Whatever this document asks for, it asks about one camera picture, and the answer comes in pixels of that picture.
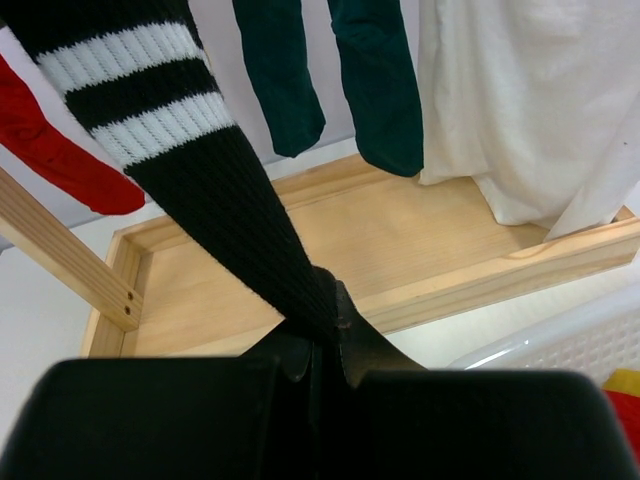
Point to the dark green patterned sock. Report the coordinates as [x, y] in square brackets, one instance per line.
[379, 84]

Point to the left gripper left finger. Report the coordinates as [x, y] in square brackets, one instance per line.
[284, 353]

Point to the wooden clothes rack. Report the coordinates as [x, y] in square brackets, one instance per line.
[408, 254]

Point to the red sock on hanger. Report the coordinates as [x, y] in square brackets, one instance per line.
[27, 134]

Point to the white hanging garment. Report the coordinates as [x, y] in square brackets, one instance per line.
[537, 102]

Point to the yellow sock in basket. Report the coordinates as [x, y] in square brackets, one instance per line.
[624, 381]

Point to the white plastic basket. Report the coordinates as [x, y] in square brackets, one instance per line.
[595, 339]

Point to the black sock with white stripes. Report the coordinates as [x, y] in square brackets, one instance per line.
[135, 76]

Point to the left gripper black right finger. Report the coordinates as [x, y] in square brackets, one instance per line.
[360, 348]

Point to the red santa sock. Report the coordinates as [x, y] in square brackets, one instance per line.
[627, 411]

